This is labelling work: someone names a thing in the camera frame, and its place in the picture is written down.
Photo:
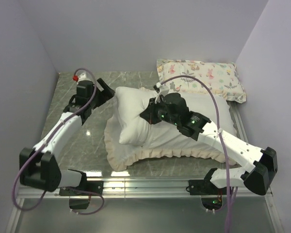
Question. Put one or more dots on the black left base box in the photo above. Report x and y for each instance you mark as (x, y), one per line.
(79, 203)

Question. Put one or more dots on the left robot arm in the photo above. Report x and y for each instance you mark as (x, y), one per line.
(38, 166)

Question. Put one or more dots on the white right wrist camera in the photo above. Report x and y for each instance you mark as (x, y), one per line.
(162, 90)

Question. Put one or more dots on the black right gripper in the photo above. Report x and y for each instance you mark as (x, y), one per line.
(149, 113)

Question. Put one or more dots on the aluminium mounting rail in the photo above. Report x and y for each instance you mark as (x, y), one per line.
(152, 174)

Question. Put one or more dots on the animal print pillow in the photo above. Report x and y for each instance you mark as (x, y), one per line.
(220, 78)

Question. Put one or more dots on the grey and cream ruffled pillowcase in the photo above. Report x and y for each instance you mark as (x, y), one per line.
(129, 138)

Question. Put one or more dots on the right base electronics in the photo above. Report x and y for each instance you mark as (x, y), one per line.
(214, 204)

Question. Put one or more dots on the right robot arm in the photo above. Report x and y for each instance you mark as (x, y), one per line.
(257, 166)

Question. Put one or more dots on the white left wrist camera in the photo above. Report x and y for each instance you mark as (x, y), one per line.
(81, 77)

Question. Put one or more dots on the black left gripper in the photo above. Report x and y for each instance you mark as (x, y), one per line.
(105, 94)

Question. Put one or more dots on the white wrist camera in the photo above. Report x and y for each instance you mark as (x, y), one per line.
(162, 90)
(81, 77)

